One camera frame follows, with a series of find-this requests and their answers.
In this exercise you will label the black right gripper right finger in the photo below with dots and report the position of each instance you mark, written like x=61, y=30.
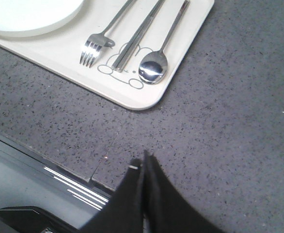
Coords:
x=166, y=209

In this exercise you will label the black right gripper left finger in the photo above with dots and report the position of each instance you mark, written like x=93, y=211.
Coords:
x=123, y=213

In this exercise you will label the silver spoon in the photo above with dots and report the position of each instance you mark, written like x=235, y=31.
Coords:
x=154, y=65

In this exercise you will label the silver fork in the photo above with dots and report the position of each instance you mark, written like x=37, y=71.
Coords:
x=97, y=41

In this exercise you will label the white round plate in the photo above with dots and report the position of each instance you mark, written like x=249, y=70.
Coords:
x=24, y=18

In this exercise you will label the cream rabbit tray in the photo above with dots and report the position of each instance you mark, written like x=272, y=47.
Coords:
x=59, y=51

